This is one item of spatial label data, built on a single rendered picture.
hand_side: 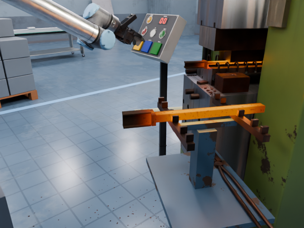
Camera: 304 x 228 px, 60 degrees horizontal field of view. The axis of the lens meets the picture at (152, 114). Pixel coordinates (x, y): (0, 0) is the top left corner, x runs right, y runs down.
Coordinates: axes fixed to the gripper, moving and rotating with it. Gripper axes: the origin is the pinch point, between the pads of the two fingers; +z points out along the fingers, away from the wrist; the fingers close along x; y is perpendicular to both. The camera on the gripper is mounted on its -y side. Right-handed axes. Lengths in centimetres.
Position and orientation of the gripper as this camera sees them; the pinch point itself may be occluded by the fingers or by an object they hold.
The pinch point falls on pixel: (143, 39)
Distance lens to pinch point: 160.4
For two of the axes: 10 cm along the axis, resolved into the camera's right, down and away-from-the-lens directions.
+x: 5.7, 3.1, -7.6
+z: 7.1, 2.7, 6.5
